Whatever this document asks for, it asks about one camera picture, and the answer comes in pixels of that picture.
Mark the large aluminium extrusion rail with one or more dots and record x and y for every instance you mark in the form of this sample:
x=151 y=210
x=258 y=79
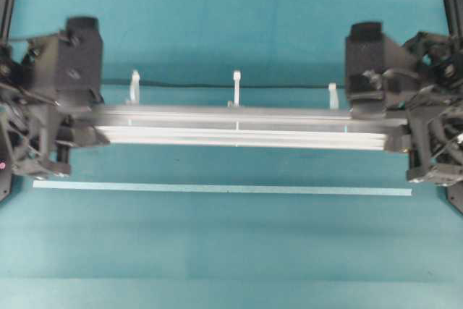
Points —
x=240 y=127

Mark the white cable tie end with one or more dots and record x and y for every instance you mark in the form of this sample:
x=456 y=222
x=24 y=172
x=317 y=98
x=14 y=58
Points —
x=134 y=88
x=333 y=96

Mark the white middle cable tie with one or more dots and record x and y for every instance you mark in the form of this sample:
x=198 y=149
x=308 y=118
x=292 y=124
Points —
x=236 y=78

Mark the white cable tie far end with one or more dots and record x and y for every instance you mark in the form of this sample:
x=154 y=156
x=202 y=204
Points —
x=333 y=96

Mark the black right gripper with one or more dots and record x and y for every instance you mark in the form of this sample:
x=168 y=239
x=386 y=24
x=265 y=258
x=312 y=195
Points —
x=433 y=110

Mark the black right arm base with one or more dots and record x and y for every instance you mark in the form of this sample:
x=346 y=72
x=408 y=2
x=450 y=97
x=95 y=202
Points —
x=454 y=195

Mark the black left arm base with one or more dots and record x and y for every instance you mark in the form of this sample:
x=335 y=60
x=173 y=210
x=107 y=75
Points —
x=5 y=185

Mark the light green tape strip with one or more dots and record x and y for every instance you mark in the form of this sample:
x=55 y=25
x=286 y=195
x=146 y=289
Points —
x=236 y=189

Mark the black left frame post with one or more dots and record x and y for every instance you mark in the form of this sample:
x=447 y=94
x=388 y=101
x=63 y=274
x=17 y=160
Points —
x=6 y=10

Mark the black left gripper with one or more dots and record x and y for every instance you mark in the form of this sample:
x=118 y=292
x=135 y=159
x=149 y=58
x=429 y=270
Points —
x=35 y=135

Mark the white cable tie near end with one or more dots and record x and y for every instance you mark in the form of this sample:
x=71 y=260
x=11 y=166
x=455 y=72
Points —
x=134 y=88

